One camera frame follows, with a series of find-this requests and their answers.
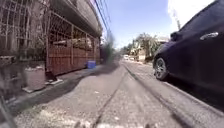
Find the white vehicle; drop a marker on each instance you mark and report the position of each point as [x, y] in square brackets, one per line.
[126, 57]

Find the dark car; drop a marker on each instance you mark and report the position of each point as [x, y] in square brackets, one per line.
[196, 50]

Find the trees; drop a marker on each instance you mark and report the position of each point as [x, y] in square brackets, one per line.
[146, 45]

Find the blue container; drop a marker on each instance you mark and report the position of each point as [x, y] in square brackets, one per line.
[91, 64]

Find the building with brown gate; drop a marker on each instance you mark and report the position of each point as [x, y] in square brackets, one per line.
[66, 53]

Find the grey concrete road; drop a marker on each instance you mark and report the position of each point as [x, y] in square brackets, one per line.
[133, 100]

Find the pale bin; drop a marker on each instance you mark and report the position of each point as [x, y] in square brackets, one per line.
[35, 78]

